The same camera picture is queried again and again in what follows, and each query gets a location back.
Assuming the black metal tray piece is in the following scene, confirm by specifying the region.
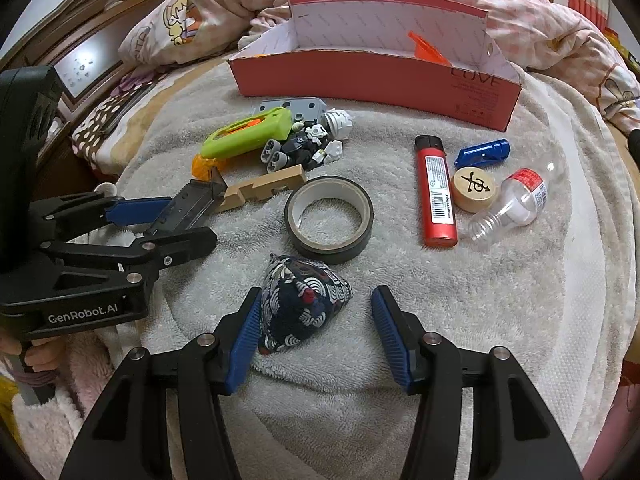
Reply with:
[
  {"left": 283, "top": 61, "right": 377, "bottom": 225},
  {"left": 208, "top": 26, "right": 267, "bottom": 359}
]
[{"left": 143, "top": 167, "right": 227, "bottom": 236}]

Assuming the dark patterned fabric beanbag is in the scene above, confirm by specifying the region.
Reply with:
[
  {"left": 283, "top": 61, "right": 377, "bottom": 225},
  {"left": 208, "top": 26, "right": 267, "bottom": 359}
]
[{"left": 258, "top": 254, "right": 352, "bottom": 356}]

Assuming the orange translucent crown cup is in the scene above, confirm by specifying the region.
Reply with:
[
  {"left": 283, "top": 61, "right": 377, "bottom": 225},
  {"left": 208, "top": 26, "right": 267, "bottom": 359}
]
[{"left": 191, "top": 154, "right": 226, "bottom": 181}]

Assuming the wooden notched block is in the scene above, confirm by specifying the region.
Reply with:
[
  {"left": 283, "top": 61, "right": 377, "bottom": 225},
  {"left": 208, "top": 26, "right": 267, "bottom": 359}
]
[{"left": 216, "top": 165, "right": 306, "bottom": 212}]

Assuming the green orange toy cutter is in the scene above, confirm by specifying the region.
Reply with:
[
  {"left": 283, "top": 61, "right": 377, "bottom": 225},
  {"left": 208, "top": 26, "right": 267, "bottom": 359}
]
[{"left": 200, "top": 107, "right": 293, "bottom": 159}]

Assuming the black tape roll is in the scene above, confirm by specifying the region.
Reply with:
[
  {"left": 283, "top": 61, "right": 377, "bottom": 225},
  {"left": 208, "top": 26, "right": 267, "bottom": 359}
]
[{"left": 284, "top": 176, "right": 374, "bottom": 264}]

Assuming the round wooden chess piece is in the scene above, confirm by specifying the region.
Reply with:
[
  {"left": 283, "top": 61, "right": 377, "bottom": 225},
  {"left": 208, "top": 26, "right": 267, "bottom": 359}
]
[{"left": 451, "top": 167, "right": 499, "bottom": 214}]

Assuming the white black robot figure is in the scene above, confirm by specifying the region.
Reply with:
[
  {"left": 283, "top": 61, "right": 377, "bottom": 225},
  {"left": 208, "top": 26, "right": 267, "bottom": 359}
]
[{"left": 260, "top": 108, "right": 352, "bottom": 174}]

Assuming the clear plastic bottle red label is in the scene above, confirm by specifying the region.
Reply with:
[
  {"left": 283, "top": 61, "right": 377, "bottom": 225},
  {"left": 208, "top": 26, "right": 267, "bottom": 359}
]
[{"left": 466, "top": 160, "right": 565, "bottom": 246}]

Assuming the person left hand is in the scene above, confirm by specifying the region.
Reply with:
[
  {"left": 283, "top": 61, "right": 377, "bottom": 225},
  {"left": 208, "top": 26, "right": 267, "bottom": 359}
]
[{"left": 0, "top": 330, "right": 65, "bottom": 372}]

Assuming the dotted brown bed sheet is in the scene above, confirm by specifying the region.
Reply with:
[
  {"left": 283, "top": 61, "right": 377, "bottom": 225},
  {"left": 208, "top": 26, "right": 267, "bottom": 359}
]
[{"left": 70, "top": 67, "right": 169, "bottom": 176}]

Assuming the grey white towel blanket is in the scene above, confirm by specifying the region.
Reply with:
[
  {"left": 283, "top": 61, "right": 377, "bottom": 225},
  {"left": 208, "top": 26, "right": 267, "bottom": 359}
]
[{"left": 8, "top": 52, "right": 639, "bottom": 480}]

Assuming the brown wooden headboard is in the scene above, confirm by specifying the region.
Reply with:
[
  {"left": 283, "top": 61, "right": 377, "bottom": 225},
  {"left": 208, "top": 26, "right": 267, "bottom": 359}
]
[{"left": 0, "top": 0, "right": 202, "bottom": 162}]

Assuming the red cardboard box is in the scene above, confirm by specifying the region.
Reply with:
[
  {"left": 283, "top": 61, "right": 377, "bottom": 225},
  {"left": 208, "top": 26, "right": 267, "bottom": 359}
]
[{"left": 229, "top": 0, "right": 521, "bottom": 131}]

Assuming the black clothing pile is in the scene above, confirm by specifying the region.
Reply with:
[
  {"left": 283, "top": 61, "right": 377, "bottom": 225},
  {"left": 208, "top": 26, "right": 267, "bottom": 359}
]
[{"left": 627, "top": 129, "right": 640, "bottom": 169}]

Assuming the pink checkered quilt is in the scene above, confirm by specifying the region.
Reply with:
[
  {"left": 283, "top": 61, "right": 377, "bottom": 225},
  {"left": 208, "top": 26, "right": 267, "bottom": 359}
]
[{"left": 117, "top": 0, "right": 640, "bottom": 137}]

